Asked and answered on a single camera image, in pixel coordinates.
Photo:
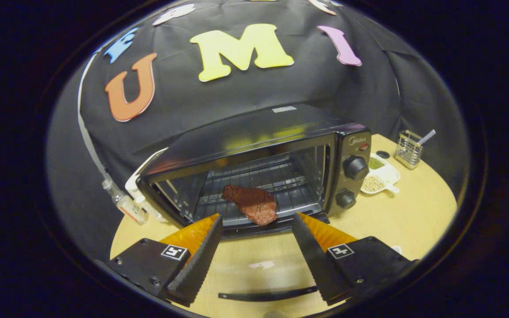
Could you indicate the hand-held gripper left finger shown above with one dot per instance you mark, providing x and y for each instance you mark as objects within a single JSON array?
[{"x": 201, "y": 260}]

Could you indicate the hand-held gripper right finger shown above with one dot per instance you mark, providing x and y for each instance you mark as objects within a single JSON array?
[{"x": 316, "y": 260}]

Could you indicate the brown meat piece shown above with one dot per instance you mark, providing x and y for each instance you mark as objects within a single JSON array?
[{"x": 254, "y": 205}]

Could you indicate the black toaster oven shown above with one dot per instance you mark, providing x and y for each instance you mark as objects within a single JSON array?
[{"x": 254, "y": 128}]

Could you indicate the white toaster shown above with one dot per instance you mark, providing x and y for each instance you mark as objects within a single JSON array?
[{"x": 131, "y": 183}]

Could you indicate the small clear bottle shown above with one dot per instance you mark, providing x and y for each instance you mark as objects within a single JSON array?
[{"x": 128, "y": 205}]

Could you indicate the white divided dish with beans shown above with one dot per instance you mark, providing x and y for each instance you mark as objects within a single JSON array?
[{"x": 389, "y": 174}]

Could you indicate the small black round disc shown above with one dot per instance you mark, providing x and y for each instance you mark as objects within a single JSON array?
[{"x": 383, "y": 154}]

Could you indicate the clear utensil holder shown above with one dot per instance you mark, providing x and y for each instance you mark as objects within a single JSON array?
[{"x": 408, "y": 152}]

